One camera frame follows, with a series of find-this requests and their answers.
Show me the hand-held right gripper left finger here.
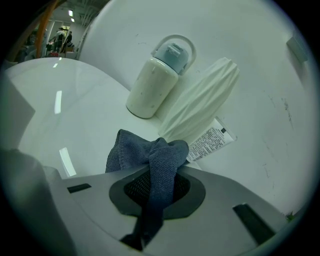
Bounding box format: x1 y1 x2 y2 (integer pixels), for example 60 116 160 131
48 164 151 256

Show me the white tube with black cap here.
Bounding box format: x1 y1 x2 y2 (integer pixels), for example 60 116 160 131
186 116 238 163

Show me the white kidney-shaped table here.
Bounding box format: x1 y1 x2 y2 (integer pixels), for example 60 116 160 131
1 56 241 183

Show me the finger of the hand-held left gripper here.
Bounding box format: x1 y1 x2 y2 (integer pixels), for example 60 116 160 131
3 76 36 151

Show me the cream bottle with blue lid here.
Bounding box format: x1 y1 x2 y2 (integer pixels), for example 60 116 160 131
125 34 197 120

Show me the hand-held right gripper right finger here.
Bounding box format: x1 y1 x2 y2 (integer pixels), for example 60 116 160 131
143 166 288 256

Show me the blue cloth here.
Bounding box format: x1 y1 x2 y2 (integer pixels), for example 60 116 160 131
104 129 190 251

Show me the white ribbed vase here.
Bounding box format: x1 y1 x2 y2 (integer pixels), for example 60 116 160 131
159 56 241 146

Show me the white wall fixture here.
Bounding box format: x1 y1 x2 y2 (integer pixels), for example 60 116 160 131
286 36 310 63

